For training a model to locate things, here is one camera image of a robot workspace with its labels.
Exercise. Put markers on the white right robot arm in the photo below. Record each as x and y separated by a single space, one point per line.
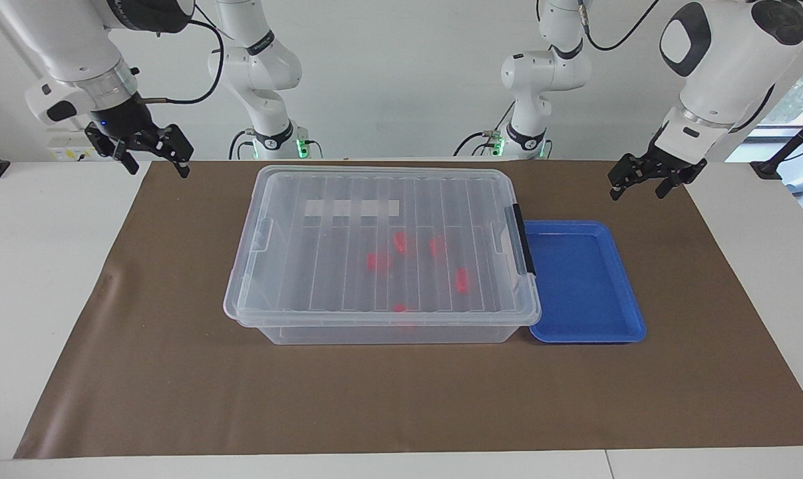
75 46

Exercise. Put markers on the clear ribbed plastic lid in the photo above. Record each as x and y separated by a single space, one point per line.
334 279

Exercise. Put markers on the blue plastic tray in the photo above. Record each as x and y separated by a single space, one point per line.
581 286

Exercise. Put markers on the brown table mat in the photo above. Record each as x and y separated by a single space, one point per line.
175 386

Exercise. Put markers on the light blue object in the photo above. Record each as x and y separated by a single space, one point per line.
800 186

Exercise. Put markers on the black stand with pole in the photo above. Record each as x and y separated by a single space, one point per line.
767 166

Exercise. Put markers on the white wall socket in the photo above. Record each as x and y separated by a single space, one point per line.
65 153

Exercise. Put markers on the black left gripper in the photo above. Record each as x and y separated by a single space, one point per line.
674 166

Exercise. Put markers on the clear plastic storage box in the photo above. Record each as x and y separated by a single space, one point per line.
388 334

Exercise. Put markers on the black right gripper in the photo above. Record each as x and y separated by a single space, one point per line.
118 123

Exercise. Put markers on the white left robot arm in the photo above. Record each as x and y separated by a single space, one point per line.
714 73

